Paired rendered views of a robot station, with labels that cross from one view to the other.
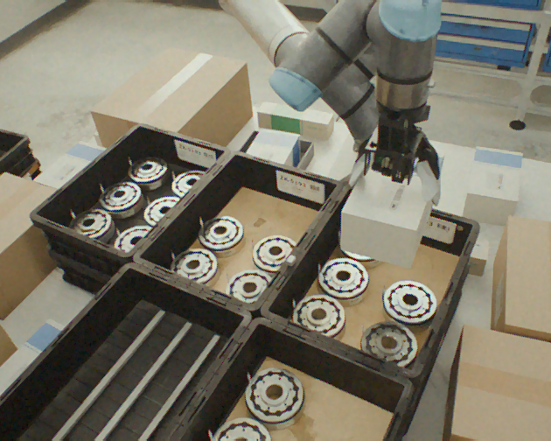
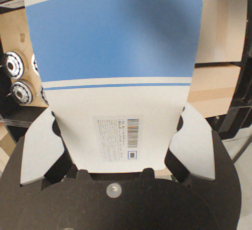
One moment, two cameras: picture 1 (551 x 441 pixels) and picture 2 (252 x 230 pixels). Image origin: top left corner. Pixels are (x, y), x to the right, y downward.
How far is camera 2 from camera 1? 0.95 m
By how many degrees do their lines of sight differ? 74
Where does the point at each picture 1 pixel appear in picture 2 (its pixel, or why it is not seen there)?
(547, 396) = (204, 97)
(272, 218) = (26, 29)
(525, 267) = (204, 14)
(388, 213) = (130, 164)
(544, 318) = (210, 54)
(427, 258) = not seen: hidden behind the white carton
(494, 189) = not seen: outside the picture
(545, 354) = (207, 76)
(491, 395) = not seen: hidden behind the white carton
